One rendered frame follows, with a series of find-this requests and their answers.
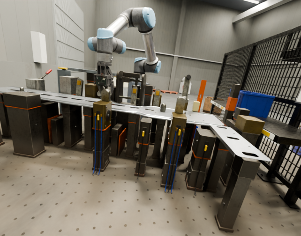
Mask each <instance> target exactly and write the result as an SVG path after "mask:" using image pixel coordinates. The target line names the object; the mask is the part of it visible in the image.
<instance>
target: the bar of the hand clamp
mask: <svg viewBox="0 0 301 236"><path fill-rule="evenodd" d="M190 80H191V75H185V79H184V84H183V90H182V97H183V96H186V101H185V103H187V98H188V91H189V86H190Z"/></svg>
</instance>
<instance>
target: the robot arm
mask: <svg viewBox="0 0 301 236"><path fill-rule="evenodd" d="M155 20H156V19H155V14H154V11H153V10H152V9H151V8H149V7H141V8H129V9H127V10H125V11H124V12H122V13H121V14H119V15H118V16H117V19H116V20H115V21H114V22H113V23H112V24H110V25H109V26H108V27H107V28H106V29H104V28H99V29H98V32H97V36H96V37H90V38H89V39H88V42H87V44H88V47H89V49H90V50H91V51H95V52H97V61H98V62H97V74H94V85H97V87H98V89H99V91H98V93H97V95H98V96H100V98H101V99H102V96H101V91H102V90H104V89H105V87H107V89H109V90H110V94H111V95H112V93H113V90H114V81H113V78H114V76H113V74H112V72H111V70H110V68H109V67H108V66H112V64H111V63H112V59H113V57H112V54H113V53H117V54H123V53H124V52H125V51H126V44H125V43H124V42H123V41H122V40H120V39H117V38H116V37H117V36H118V35H119V34H120V33H121V32H122V31H123V30H126V29H128V28H131V27H135V28H138V31H139V32H140V33H141V35H142V39H143V45H144V49H145V54H146V58H136V59H135V62H134V73H136V74H140V78H138V80H142V74H145V73H154V74H158V73H159V71H160V68H161V61H159V60H158V58H157V57H156V53H155V47H154V41H153V34H152V30H153V27H154V26H155ZM95 78H96V82H95ZM104 86H105V87H104Z"/></svg>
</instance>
